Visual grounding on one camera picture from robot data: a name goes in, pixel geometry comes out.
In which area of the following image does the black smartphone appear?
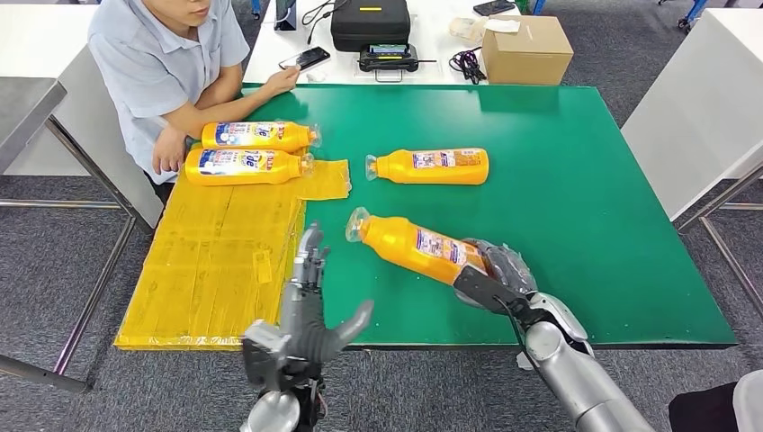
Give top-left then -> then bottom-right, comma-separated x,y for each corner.
472,0 -> 516,18
278,46 -> 332,73

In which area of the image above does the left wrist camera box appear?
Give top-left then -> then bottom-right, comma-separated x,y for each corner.
241,319 -> 293,389

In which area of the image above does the black cable bundle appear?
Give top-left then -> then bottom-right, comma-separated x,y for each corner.
448,48 -> 488,86

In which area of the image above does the yellow plastic-wrapped board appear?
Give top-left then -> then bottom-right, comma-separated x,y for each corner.
112,140 -> 353,352

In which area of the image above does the black phone on stand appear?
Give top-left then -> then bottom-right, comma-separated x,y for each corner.
273,0 -> 298,32

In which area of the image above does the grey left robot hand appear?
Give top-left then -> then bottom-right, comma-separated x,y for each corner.
278,221 -> 375,365

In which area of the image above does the blue cart leg with caster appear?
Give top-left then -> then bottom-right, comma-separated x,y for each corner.
657,0 -> 711,31

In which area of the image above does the black equipment case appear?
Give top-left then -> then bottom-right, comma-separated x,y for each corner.
329,0 -> 412,53

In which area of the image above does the white table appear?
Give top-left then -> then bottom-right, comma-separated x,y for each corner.
0,3 -> 165,230
619,6 -> 763,323

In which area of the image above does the orange detergent bottle clear cap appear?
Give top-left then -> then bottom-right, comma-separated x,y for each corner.
364,148 -> 490,186
184,148 -> 316,187
201,121 -> 324,155
345,206 -> 496,287

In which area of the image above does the black charging cable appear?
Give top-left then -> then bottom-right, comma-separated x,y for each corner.
300,0 -> 354,47

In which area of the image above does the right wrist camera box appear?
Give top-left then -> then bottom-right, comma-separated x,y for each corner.
453,265 -> 532,317

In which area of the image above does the brown cardboard box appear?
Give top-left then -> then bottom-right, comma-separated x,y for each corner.
480,15 -> 575,86

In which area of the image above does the person's left hand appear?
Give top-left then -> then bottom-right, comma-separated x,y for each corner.
151,123 -> 189,177

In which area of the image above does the black remote controller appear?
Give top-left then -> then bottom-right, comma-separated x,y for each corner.
356,43 -> 438,84

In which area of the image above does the clear plastic bag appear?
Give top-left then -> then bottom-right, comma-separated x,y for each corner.
447,16 -> 488,47

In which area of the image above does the person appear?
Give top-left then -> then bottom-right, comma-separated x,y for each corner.
667,369 -> 763,432
87,0 -> 302,204

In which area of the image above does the grey metal table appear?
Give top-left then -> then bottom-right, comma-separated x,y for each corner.
0,76 -> 139,395

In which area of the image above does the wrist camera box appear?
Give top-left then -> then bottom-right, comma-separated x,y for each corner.
453,265 -> 532,317
241,319 -> 293,389

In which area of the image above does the person's right hand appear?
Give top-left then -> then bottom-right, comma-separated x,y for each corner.
259,64 -> 302,100

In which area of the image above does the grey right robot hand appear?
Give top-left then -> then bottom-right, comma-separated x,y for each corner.
462,238 -> 540,298

